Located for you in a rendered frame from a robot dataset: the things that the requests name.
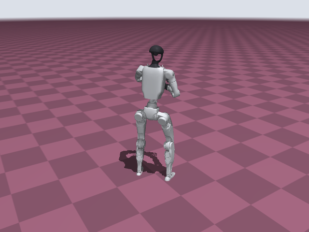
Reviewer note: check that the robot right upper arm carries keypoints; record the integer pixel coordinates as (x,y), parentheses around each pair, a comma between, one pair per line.
(170,75)

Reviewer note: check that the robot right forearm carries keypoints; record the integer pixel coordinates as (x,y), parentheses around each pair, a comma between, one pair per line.
(169,89)

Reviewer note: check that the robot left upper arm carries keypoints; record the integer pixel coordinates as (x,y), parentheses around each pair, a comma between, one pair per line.
(138,75)

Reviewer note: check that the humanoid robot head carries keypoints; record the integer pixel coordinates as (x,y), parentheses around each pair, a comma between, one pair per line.
(155,50)

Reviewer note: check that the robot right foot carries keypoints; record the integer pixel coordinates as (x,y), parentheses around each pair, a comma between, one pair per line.
(167,178)

